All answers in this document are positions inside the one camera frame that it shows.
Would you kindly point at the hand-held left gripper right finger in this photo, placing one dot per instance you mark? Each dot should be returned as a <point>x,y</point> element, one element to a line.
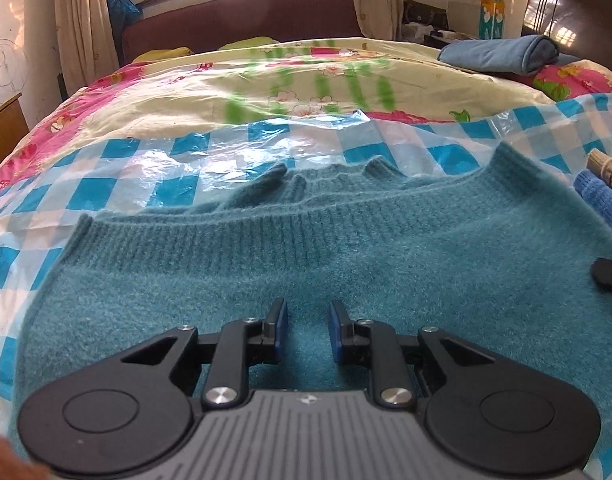
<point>336,330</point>

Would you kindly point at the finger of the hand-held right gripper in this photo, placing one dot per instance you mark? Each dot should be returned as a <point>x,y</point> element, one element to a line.
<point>610,272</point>

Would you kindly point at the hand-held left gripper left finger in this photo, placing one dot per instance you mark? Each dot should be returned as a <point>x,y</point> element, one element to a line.
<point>278,327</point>

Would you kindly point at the teal fuzzy sweater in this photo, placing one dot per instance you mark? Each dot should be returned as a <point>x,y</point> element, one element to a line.
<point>386,240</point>

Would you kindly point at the blue knitted cloth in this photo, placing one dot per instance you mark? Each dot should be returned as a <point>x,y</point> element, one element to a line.
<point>598,200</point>

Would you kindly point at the beige ribbed cloth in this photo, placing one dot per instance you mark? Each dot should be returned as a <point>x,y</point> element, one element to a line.
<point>611,172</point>

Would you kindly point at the blue checked plastic sheet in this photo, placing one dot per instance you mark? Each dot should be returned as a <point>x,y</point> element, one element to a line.
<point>150,160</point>

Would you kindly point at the folded blue cloth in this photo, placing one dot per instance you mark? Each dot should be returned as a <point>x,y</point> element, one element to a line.
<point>496,55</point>

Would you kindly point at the floral quilt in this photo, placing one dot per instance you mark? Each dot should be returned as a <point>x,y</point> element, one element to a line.
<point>185,95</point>

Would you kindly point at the dark wooden bed board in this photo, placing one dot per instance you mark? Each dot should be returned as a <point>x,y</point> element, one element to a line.
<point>571,2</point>

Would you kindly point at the colourful printed box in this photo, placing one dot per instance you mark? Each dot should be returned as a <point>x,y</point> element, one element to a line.
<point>492,12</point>

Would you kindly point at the yellow-green pillow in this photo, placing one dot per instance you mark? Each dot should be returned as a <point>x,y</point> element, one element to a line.
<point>163,54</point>
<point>248,42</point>

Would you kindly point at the dark red headboard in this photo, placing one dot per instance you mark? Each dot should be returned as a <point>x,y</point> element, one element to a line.
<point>235,17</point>

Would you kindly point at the brown handbag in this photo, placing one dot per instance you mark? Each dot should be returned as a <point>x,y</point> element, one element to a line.
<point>426,17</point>

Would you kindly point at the wooden desk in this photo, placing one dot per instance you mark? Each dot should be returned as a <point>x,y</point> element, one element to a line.
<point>3,132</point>

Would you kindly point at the blue plastic bag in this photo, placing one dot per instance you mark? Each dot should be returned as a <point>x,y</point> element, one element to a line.
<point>121,10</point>

